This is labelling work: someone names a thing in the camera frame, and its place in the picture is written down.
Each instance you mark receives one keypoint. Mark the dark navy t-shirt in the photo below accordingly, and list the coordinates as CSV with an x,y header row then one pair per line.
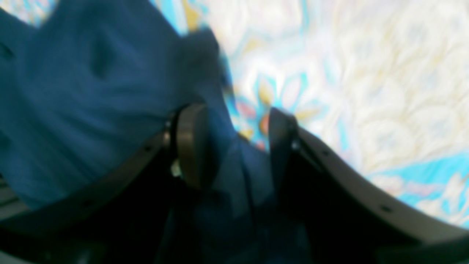
x,y
82,93

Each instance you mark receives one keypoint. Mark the patterned colourful tablecloth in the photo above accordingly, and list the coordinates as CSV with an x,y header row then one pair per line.
x,y
383,82

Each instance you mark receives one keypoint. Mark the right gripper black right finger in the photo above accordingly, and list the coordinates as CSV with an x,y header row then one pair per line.
x,y
349,220

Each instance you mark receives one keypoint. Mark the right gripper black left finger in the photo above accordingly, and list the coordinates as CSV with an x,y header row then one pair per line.
x,y
121,217

